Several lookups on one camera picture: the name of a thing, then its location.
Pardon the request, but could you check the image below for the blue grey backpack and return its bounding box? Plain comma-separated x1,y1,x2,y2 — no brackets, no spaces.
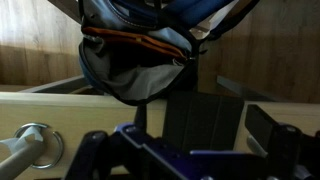
78,0,261,107

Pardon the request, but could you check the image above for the cardboard tube on metal holder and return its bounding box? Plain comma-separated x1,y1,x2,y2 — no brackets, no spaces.
0,122,65,173

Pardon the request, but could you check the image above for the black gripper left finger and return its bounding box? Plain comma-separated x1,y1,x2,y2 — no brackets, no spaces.
63,122,201,180

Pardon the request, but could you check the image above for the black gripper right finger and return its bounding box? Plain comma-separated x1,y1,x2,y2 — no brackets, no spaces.
244,104,320,180

